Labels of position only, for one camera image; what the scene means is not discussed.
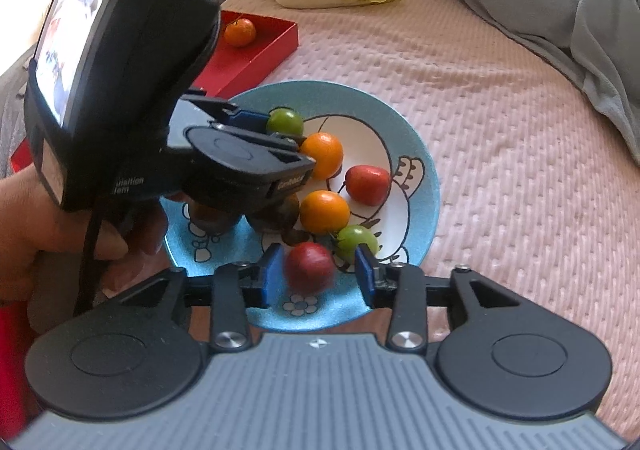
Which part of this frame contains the red round fruit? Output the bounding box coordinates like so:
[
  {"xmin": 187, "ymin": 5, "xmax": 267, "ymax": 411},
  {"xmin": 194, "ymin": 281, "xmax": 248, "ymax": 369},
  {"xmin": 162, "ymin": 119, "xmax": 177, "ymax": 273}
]
[
  {"xmin": 345, "ymin": 165, "xmax": 391, "ymax": 206},
  {"xmin": 284, "ymin": 242, "xmax": 335, "ymax": 295}
]

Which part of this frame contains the green round fruit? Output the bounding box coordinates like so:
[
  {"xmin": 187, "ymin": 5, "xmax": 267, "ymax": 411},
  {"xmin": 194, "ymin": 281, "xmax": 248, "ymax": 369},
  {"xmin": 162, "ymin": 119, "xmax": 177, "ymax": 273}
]
[
  {"xmin": 266, "ymin": 108, "xmax": 305, "ymax": 137},
  {"xmin": 336, "ymin": 225, "xmax": 379, "ymax": 263}
]

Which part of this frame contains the red rectangular tray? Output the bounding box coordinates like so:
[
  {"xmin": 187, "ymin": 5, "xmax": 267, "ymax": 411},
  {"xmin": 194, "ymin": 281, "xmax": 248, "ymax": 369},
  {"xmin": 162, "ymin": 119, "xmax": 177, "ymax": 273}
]
[{"xmin": 10, "ymin": 10, "xmax": 301, "ymax": 176}]

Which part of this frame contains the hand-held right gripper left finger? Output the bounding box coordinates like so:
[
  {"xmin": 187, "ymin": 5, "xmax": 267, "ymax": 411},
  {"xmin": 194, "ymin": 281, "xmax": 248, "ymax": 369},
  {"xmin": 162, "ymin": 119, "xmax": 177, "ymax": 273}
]
[{"xmin": 107, "ymin": 244, "xmax": 285, "ymax": 351}]

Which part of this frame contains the pink quilted bed cover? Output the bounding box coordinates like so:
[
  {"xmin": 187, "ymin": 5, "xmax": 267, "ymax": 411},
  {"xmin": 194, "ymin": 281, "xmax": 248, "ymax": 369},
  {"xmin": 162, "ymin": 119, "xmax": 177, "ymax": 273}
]
[{"xmin": 190, "ymin": 0, "xmax": 640, "ymax": 436}]

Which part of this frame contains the dark brown round fruit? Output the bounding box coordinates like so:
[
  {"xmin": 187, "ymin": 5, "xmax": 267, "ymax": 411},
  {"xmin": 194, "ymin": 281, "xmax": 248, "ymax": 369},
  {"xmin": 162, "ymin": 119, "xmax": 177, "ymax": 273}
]
[
  {"xmin": 187, "ymin": 200, "xmax": 241, "ymax": 236},
  {"xmin": 245, "ymin": 195, "xmax": 301, "ymax": 237}
]

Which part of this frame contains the blue cartoon plate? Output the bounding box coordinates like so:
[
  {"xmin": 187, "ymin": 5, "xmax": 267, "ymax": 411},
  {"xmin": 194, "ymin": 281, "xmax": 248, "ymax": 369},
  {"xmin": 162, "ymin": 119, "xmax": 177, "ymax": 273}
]
[{"xmin": 162, "ymin": 80, "xmax": 441, "ymax": 333}]

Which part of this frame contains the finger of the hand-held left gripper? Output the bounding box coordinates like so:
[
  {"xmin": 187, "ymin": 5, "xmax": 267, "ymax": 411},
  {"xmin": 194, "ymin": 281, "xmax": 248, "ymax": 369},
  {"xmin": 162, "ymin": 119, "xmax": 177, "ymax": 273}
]
[
  {"xmin": 266, "ymin": 132, "xmax": 317, "ymax": 177},
  {"xmin": 181, "ymin": 94, "xmax": 273, "ymax": 133}
]

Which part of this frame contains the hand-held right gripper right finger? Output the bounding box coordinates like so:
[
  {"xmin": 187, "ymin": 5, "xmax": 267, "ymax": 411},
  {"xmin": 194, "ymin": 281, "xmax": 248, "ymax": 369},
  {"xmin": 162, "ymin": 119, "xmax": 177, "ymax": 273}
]
[{"xmin": 354, "ymin": 249, "xmax": 533, "ymax": 348}]

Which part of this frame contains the light blue blanket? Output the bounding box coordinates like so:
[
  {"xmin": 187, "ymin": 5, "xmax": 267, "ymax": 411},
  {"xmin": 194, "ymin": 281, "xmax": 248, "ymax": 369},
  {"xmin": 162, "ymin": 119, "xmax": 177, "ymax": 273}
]
[{"xmin": 560, "ymin": 0, "xmax": 640, "ymax": 166}]

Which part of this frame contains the black cable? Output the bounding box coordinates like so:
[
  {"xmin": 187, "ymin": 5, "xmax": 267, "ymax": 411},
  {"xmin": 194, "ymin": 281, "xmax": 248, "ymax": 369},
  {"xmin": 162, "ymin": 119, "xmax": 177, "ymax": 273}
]
[{"xmin": 74, "ymin": 200, "xmax": 110, "ymax": 317}]

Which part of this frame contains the person's left hand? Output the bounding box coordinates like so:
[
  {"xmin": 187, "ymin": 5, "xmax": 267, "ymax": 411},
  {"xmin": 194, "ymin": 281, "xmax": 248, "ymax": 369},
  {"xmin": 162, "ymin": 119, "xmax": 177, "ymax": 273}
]
[{"xmin": 0, "ymin": 167, "xmax": 168, "ymax": 326}]

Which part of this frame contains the orange tangerine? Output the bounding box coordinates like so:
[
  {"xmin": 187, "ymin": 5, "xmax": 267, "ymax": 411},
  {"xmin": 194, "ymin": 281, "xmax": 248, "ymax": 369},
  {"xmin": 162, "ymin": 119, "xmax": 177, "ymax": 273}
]
[
  {"xmin": 300, "ymin": 132, "xmax": 345, "ymax": 181},
  {"xmin": 223, "ymin": 17, "xmax": 257, "ymax": 48},
  {"xmin": 299, "ymin": 190, "xmax": 351, "ymax": 234}
]

